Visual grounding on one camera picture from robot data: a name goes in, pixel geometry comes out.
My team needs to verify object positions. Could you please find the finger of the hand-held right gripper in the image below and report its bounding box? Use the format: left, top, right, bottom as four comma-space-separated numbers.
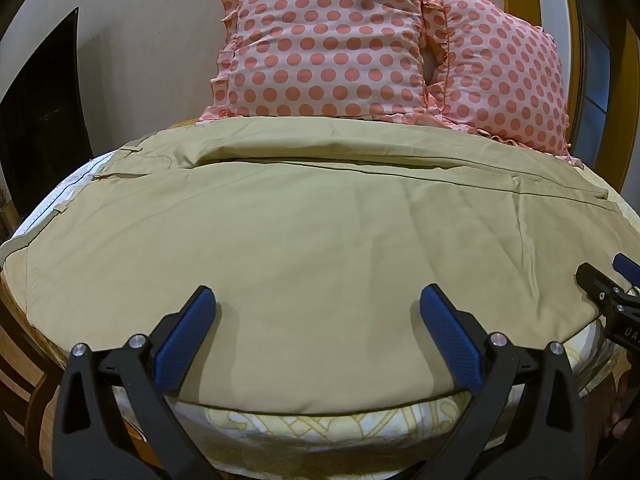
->
575, 262, 640, 312
613, 253, 640, 291

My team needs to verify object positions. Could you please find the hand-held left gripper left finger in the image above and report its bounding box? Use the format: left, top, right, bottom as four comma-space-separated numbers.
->
57, 285, 221, 480

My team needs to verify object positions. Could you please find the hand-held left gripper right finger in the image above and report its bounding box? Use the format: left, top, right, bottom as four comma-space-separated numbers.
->
419, 284, 586, 480

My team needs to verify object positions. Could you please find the olive green bed cover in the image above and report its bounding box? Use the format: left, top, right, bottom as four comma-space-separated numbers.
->
0, 117, 627, 417

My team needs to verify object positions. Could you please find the white yellow patterned bed sheet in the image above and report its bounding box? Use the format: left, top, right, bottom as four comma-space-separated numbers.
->
107, 317, 618, 468

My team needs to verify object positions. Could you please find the pink polka dot pillow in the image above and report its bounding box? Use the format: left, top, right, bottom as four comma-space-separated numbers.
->
422, 0, 585, 169
198, 0, 447, 123

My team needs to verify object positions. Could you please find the wooden bed frame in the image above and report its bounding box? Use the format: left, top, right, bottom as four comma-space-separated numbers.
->
0, 260, 151, 480

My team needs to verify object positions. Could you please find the yellow window frame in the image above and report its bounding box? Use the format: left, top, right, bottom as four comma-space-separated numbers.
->
501, 0, 640, 201

